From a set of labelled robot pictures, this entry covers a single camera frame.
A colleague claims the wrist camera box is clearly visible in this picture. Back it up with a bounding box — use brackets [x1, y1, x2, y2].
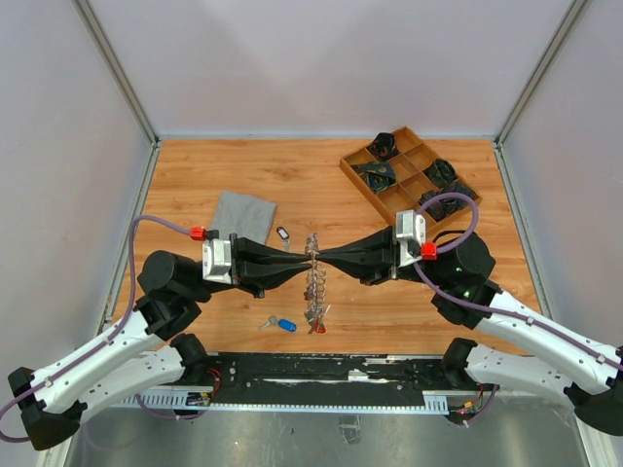
[202, 238, 233, 284]
[394, 210, 426, 261]

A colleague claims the black orange rolled tie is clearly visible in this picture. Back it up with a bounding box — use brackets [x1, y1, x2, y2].
[368, 132, 398, 161]

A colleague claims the dark green floral tie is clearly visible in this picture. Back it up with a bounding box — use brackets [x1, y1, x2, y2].
[424, 158, 457, 189]

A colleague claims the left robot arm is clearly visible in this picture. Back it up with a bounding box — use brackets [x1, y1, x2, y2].
[8, 235, 311, 451]

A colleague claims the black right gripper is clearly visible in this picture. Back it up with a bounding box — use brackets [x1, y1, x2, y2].
[315, 224, 449, 286]

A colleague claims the grey folded cloth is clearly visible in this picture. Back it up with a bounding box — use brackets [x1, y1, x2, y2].
[209, 191, 276, 244]

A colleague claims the wooden compartment tray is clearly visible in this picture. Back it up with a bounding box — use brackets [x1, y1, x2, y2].
[339, 126, 482, 224]

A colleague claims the dark green patterned tie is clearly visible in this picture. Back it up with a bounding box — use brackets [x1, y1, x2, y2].
[351, 162, 397, 194]

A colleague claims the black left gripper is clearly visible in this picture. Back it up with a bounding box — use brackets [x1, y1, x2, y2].
[185, 232, 313, 298]

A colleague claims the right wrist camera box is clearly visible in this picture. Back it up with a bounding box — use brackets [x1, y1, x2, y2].
[394, 210, 426, 261]

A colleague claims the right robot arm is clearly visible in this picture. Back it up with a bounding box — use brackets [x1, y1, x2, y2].
[312, 228, 622, 436]

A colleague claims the blue key tag with key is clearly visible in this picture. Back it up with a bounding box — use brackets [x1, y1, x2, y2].
[259, 315, 297, 333]

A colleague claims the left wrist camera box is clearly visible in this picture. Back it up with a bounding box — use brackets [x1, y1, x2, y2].
[202, 238, 233, 284]

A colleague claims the metal key ring disc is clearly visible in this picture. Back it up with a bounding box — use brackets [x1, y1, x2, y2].
[304, 233, 331, 334]

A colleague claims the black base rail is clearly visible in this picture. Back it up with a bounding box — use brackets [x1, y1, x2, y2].
[117, 352, 491, 414]

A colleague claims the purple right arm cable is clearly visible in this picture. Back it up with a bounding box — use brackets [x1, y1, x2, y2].
[416, 192, 623, 364]

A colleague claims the black key tag with key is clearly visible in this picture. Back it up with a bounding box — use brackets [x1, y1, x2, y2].
[276, 226, 291, 252]

